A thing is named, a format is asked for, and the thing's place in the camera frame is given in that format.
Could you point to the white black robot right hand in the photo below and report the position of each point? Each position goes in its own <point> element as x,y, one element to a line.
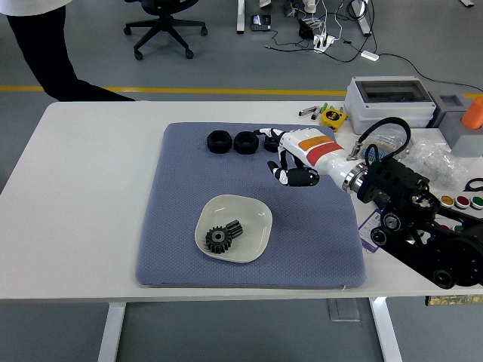
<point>317,151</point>

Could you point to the small black gear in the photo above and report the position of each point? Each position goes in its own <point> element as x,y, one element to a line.
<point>237,228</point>

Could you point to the large black gear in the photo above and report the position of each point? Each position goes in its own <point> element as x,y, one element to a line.
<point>218,239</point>

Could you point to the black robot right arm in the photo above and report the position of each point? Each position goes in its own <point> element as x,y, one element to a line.
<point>396,177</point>

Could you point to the small black hex nut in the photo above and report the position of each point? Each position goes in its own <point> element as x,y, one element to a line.
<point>271,145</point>

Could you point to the large black hex nut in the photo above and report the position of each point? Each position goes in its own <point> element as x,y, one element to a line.
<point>219,142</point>
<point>246,142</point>

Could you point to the white flat box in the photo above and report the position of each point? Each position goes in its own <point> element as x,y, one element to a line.
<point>430,134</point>

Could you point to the dark grey recessed box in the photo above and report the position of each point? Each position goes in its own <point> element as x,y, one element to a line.
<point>451,102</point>

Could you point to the button box with four buttons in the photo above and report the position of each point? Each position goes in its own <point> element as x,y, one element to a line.
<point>461,201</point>

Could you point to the small black marker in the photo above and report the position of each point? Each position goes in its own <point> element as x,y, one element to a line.
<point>315,115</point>

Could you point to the yellow tape measure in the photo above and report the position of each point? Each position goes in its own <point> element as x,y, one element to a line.
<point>333,118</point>

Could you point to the silver black marker pen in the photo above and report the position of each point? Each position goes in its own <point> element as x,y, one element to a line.
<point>306,111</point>

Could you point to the green capped pen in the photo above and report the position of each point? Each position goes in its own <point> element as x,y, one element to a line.
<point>324,107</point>

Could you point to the bag of blue resistors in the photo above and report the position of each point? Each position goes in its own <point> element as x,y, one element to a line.
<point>388,139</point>

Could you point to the purple white label card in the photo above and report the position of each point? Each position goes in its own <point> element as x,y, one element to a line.
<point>368,226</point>

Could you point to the white square plate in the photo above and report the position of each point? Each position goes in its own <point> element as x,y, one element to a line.
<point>253,218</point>

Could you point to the white small adapter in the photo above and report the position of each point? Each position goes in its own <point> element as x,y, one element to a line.
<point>370,56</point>

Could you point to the white power strip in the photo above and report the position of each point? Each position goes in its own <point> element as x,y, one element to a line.
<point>324,42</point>

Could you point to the black power adapter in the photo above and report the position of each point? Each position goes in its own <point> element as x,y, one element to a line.
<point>306,29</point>

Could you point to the clear plastic parts bag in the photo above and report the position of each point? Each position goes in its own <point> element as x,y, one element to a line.
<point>441,162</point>

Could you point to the black device on floor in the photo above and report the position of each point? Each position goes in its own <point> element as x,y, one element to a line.
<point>261,22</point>

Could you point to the white desk leg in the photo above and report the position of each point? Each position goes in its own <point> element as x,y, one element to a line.
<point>364,19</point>
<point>240,17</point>

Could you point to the white shoe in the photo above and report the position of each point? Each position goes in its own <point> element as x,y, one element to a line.
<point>310,4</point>
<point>265,2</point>

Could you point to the blue-grey padded mat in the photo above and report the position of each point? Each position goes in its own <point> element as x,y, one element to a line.
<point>181,211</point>

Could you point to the light grey block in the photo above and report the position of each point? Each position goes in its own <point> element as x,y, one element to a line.
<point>469,141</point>

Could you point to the black scissors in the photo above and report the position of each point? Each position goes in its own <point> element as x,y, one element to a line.
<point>469,181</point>

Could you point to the grey floor plate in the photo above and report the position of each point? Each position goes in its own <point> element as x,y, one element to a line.
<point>344,310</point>

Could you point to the orange cylinder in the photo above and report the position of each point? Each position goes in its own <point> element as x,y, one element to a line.
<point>474,113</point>

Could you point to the white table leg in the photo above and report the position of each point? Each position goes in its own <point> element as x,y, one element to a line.
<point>386,332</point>
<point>111,332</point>

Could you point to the black office chair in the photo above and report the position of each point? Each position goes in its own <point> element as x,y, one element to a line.
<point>166,20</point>

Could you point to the yellow black striped object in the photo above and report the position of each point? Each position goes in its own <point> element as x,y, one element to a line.
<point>453,300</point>

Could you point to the person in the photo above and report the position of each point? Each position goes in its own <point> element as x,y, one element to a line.
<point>49,56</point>

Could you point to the grey electrical enclosure box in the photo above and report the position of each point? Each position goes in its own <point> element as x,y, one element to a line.
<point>373,109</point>

